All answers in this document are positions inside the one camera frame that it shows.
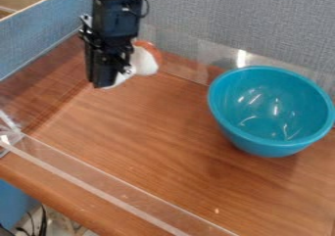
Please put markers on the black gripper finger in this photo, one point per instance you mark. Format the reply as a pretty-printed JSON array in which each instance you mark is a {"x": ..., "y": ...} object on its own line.
[
  {"x": 102, "y": 66},
  {"x": 124, "y": 54}
]

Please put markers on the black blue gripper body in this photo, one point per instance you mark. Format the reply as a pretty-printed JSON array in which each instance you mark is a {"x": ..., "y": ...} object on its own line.
[{"x": 112, "y": 25}]

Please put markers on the white brown toy mushroom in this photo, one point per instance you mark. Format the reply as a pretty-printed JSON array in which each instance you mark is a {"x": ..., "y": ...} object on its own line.
[{"x": 144, "y": 62}]

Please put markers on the blue plastic bowl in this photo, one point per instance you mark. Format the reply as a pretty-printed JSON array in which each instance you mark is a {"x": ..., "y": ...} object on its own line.
[{"x": 271, "y": 110}]

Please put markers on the clear acrylic barrier frame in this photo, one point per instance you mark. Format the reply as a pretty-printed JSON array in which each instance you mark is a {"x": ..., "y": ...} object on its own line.
[{"x": 132, "y": 161}]

